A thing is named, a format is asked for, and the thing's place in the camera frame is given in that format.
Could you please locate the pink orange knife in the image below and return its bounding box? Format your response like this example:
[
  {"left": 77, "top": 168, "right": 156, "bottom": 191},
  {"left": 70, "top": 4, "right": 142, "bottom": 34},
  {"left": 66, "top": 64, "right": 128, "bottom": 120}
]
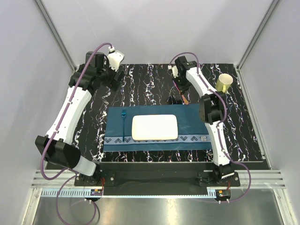
[{"left": 173, "top": 80, "right": 189, "bottom": 105}]

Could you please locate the blue small fork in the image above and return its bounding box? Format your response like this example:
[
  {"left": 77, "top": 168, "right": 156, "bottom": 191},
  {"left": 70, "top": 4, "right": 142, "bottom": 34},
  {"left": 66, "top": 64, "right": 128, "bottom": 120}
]
[{"left": 121, "top": 110, "right": 127, "bottom": 143}]

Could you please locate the yellow mug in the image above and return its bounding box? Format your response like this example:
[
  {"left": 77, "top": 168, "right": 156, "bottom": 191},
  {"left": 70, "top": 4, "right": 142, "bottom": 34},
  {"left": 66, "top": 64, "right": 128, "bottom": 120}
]
[{"left": 215, "top": 74, "right": 233, "bottom": 93}]

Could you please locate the blue patterned cloth placemat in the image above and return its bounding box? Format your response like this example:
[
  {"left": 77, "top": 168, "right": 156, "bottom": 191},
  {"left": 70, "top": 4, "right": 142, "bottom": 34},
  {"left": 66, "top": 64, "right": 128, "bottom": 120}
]
[{"left": 103, "top": 104, "right": 212, "bottom": 152}]

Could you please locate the white rectangular plate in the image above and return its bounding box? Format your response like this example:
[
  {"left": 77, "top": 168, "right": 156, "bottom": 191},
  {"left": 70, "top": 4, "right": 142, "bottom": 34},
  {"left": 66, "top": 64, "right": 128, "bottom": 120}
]
[{"left": 132, "top": 114, "right": 179, "bottom": 141}]

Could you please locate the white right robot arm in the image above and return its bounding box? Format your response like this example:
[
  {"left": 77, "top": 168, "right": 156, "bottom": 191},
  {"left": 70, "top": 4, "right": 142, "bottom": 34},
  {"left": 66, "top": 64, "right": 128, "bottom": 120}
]
[{"left": 169, "top": 56, "right": 234, "bottom": 186}]

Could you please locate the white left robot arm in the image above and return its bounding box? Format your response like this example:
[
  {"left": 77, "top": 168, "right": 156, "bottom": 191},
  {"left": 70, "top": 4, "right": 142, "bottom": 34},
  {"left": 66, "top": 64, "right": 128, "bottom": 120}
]
[{"left": 35, "top": 51, "right": 125, "bottom": 186}]

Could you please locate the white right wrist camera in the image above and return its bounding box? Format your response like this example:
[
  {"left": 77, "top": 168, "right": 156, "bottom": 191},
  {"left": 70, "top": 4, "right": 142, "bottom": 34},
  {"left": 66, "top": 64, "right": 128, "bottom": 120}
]
[{"left": 168, "top": 65, "right": 179, "bottom": 78}]

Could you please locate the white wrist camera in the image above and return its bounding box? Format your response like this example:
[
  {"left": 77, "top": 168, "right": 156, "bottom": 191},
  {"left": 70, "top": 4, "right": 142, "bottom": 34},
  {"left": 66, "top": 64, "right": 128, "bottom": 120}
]
[
  {"left": 168, "top": 65, "right": 179, "bottom": 78},
  {"left": 107, "top": 46, "right": 125, "bottom": 71}
]

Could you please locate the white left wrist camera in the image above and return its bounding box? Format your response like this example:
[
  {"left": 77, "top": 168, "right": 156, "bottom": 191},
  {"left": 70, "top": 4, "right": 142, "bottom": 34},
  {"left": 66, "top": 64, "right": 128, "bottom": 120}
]
[{"left": 107, "top": 46, "right": 125, "bottom": 71}]

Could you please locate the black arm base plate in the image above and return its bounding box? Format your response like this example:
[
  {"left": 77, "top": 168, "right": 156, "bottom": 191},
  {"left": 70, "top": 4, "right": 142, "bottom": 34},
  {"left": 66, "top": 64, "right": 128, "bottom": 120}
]
[{"left": 75, "top": 162, "right": 240, "bottom": 188}]

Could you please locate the left aluminium frame post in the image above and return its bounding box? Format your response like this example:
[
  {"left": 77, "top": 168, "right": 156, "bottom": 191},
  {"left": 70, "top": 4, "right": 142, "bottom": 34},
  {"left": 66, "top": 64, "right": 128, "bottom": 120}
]
[{"left": 33, "top": 0, "right": 77, "bottom": 72}]

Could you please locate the aluminium frame post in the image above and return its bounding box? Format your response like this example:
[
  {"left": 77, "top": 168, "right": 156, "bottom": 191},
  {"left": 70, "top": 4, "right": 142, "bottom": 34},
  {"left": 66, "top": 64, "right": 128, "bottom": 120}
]
[
  {"left": 33, "top": 0, "right": 77, "bottom": 72},
  {"left": 237, "top": 0, "right": 281, "bottom": 69}
]

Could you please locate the right aluminium frame post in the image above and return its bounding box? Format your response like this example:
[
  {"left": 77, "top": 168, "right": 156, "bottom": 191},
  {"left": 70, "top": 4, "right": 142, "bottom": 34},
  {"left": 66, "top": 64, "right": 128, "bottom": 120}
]
[{"left": 237, "top": 0, "right": 281, "bottom": 69}]

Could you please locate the aluminium front rail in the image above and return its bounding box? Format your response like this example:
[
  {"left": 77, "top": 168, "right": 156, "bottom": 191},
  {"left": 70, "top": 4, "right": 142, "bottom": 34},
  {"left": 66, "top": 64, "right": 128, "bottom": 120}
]
[{"left": 32, "top": 170, "right": 285, "bottom": 189}]

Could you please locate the grey cable duct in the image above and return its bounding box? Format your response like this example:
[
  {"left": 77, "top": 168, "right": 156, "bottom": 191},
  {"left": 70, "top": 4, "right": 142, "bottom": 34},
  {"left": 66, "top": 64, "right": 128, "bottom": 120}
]
[{"left": 41, "top": 188, "right": 233, "bottom": 197}]

